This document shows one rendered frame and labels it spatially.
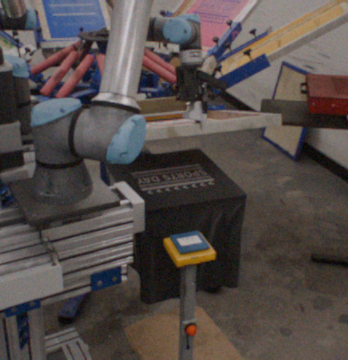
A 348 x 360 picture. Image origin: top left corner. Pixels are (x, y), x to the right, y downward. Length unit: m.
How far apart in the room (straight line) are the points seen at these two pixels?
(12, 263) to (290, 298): 2.10
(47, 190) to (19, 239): 0.13
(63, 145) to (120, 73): 0.21
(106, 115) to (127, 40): 0.18
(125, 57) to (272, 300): 2.09
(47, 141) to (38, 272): 0.29
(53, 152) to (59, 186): 0.08
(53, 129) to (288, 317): 2.02
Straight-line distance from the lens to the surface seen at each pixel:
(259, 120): 1.85
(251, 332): 2.86
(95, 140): 1.20
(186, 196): 1.99
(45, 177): 1.30
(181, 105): 2.36
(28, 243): 1.32
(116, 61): 1.23
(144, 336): 2.77
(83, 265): 1.41
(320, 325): 2.98
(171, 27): 1.63
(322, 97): 2.77
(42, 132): 1.26
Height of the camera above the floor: 1.87
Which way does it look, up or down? 25 degrees down
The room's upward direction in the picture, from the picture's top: 1 degrees clockwise
